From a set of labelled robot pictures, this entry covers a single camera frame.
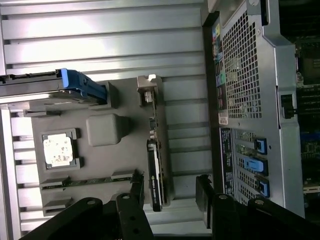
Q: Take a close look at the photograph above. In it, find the silver CPU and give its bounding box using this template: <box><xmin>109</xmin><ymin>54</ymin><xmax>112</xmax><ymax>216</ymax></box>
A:
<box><xmin>42</xmin><ymin>134</ymin><xmax>75</xmax><ymax>167</ymax></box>

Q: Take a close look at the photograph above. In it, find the grey plastic parts rack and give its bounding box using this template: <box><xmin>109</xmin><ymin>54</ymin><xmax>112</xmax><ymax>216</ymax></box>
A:
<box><xmin>23</xmin><ymin>76</ymin><xmax>176</xmax><ymax>218</ymax></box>

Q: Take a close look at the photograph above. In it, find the open black PC case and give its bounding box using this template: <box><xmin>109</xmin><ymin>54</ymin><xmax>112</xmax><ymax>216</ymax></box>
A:
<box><xmin>202</xmin><ymin>0</ymin><xmax>320</xmax><ymax>218</ymax></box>

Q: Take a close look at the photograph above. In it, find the green motherboard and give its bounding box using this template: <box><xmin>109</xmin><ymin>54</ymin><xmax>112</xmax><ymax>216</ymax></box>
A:
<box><xmin>293</xmin><ymin>37</ymin><xmax>320</xmax><ymax>201</ymax></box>

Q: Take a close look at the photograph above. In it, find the green RAM stick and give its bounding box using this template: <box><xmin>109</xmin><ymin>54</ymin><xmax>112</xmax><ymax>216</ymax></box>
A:
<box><xmin>42</xmin><ymin>176</ymin><xmax>135</xmax><ymax>187</ymax></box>

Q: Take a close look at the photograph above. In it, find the hard disk in blue caddy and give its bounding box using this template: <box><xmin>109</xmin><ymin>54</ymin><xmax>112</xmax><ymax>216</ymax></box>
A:
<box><xmin>0</xmin><ymin>68</ymin><xmax>107</xmax><ymax>106</ymax></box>

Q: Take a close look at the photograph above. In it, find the blue card retention clip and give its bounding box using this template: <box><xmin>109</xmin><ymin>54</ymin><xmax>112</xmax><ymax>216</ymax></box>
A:
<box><xmin>253</xmin><ymin>138</ymin><xmax>268</xmax><ymax>156</ymax></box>
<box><xmin>242</xmin><ymin>156</ymin><xmax>270</xmax><ymax>175</ymax></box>
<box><xmin>257</xmin><ymin>178</ymin><xmax>271</xmax><ymax>198</ymax></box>

